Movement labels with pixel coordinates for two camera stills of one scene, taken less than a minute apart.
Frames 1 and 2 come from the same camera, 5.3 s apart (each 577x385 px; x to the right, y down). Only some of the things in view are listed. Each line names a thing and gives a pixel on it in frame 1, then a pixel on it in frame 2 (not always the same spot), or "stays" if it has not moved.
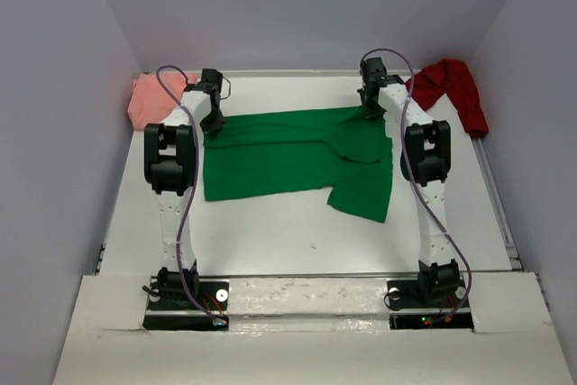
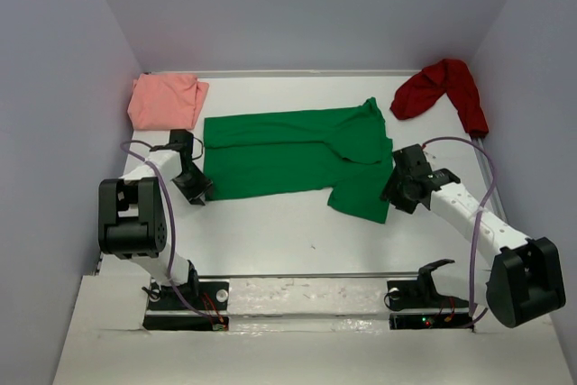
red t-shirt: x=452 y=77 stays
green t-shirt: x=345 y=149 stays
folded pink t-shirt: x=150 y=102 stays
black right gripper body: x=371 y=109 to x=396 y=190
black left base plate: x=171 y=307 stays
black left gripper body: x=213 y=122 to x=192 y=183
